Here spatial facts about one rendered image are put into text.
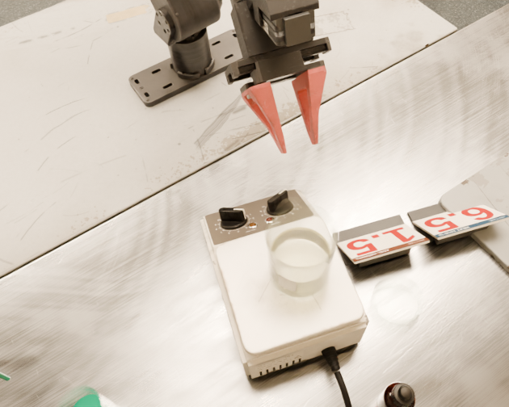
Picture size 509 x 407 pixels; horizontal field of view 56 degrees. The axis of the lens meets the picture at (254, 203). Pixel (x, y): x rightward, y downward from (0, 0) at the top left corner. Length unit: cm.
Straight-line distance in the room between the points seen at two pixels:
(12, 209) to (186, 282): 27
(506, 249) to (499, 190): 8
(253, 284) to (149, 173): 27
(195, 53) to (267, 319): 43
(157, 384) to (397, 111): 49
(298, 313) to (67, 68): 58
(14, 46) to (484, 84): 77
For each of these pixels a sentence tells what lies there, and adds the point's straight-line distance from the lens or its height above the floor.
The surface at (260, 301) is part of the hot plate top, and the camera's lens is 47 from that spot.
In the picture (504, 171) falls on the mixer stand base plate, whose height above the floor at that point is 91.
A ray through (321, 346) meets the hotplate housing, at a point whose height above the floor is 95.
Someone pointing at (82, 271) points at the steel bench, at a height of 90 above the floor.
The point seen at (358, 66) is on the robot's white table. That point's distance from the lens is 80.
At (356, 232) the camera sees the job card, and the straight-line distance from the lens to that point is 60.
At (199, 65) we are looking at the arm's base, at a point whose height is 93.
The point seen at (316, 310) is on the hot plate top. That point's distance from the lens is 47.
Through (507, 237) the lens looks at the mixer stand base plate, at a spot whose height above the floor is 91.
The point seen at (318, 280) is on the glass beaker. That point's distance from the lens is 44.
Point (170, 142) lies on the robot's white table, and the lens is 70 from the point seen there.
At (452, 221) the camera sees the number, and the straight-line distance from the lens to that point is 62.
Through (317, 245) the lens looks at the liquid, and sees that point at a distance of 45.
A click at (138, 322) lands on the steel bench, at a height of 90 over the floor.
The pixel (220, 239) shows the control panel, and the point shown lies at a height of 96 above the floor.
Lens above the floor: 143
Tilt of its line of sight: 58 degrees down
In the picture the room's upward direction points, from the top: 6 degrees counter-clockwise
